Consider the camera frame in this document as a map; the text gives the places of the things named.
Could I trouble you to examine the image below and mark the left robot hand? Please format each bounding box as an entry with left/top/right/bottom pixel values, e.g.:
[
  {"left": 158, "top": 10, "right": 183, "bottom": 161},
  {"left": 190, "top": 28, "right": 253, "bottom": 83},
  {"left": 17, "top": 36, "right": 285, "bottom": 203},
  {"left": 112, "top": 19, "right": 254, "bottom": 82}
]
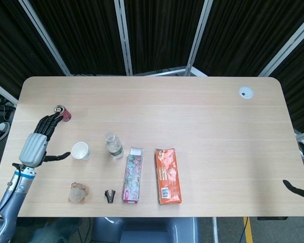
[{"left": 18, "top": 112, "right": 71, "bottom": 168}]

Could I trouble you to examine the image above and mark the clear plastic bottle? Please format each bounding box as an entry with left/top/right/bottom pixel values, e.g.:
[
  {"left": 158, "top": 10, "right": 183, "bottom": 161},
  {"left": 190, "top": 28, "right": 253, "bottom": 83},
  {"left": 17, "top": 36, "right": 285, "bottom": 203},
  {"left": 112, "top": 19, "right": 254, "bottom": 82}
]
[{"left": 105, "top": 132, "right": 124, "bottom": 159}]

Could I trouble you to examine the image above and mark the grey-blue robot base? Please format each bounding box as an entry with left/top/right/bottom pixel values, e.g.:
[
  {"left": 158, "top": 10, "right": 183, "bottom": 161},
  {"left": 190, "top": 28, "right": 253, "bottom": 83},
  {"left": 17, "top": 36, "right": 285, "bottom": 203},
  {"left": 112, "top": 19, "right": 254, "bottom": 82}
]
[{"left": 92, "top": 217, "right": 201, "bottom": 243}]

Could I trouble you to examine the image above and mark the white paper cup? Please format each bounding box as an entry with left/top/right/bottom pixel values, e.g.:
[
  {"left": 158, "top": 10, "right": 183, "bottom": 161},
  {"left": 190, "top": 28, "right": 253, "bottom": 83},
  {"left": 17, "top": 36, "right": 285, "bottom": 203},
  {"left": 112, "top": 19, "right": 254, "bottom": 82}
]
[{"left": 71, "top": 141, "right": 91, "bottom": 160}]

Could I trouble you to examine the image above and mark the black and white sneaker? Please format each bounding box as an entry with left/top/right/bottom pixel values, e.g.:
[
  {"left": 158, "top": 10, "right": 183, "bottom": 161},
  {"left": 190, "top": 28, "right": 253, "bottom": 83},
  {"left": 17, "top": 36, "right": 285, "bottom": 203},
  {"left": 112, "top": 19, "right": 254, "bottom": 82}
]
[{"left": 0, "top": 121, "right": 11, "bottom": 149}]

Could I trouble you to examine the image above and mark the red soda can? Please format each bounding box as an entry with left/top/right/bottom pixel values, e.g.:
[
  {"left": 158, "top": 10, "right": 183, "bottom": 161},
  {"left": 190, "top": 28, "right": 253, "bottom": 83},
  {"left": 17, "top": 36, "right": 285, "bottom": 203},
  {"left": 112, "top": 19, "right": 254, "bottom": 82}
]
[{"left": 53, "top": 104, "right": 72, "bottom": 123}]

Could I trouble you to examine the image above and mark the black desk control box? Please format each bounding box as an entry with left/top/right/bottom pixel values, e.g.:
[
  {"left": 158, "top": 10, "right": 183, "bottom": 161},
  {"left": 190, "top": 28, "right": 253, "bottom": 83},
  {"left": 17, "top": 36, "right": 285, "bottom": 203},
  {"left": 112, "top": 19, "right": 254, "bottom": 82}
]
[{"left": 257, "top": 216, "right": 289, "bottom": 221}]

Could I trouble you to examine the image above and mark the beige furry plush toy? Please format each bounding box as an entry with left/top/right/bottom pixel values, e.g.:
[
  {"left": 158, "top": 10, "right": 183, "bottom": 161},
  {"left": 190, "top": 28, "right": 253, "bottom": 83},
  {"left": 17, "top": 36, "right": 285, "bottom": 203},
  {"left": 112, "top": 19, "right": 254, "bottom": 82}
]
[{"left": 67, "top": 181, "right": 90, "bottom": 204}]

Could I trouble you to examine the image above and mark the blue jeans leg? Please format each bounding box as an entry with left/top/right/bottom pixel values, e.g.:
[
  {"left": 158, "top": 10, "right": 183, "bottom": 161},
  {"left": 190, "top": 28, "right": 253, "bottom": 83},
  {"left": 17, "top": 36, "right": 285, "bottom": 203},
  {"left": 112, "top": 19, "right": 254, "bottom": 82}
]
[{"left": 17, "top": 217, "right": 83, "bottom": 243}]

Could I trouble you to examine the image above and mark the black binder clip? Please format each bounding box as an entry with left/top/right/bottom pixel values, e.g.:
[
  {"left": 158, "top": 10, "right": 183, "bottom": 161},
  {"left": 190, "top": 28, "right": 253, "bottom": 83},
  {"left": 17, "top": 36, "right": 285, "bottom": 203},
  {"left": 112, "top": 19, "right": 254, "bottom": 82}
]
[{"left": 104, "top": 189, "right": 116, "bottom": 204}]

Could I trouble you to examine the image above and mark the black curtain panel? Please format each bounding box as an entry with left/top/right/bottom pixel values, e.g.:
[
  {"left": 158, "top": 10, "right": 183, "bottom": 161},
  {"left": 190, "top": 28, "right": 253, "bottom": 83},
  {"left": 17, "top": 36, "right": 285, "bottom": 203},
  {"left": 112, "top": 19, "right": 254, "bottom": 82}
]
[
  {"left": 271, "top": 25, "right": 304, "bottom": 134},
  {"left": 0, "top": 0, "right": 68, "bottom": 102},
  {"left": 194, "top": 0, "right": 304, "bottom": 76},
  {"left": 123, "top": 0, "right": 206, "bottom": 75},
  {"left": 30, "top": 0, "right": 126, "bottom": 76}
]

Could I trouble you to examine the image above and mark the floral pink carton box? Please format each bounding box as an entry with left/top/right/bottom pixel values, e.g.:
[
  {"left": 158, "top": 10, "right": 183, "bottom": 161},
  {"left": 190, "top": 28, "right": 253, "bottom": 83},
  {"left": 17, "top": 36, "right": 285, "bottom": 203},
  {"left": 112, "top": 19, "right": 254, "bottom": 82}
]
[{"left": 121, "top": 146, "right": 144, "bottom": 205}]

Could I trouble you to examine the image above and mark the white table leg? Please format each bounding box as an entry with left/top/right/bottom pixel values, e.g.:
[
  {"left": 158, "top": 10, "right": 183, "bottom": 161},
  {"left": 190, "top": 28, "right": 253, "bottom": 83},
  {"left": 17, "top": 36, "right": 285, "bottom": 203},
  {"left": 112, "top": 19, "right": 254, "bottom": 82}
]
[{"left": 212, "top": 217, "right": 220, "bottom": 243}]

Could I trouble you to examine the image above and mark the orange snack bag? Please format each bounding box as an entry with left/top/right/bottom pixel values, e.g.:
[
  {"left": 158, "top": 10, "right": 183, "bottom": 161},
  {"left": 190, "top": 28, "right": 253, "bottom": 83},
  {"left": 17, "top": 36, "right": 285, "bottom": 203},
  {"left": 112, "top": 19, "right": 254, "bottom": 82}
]
[{"left": 155, "top": 148, "right": 183, "bottom": 205}]

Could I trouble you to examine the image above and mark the grey partition foot bar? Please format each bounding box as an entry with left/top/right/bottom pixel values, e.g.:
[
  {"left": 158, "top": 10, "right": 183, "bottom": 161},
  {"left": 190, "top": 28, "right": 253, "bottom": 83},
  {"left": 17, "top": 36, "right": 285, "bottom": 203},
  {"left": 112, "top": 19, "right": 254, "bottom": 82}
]
[{"left": 133, "top": 66, "right": 208, "bottom": 77}]

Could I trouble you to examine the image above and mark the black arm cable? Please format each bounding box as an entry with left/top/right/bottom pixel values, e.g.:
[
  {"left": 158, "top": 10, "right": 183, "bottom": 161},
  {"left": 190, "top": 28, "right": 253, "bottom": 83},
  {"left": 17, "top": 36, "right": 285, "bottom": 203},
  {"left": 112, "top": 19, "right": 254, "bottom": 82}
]
[{"left": 0, "top": 163, "right": 23, "bottom": 223}]

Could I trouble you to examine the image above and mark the white round cable grommet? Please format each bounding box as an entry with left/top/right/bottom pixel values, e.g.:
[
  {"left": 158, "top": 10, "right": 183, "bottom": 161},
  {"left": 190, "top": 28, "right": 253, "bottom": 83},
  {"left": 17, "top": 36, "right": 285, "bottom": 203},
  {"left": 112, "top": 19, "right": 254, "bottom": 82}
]
[{"left": 238, "top": 86, "right": 254, "bottom": 100}]

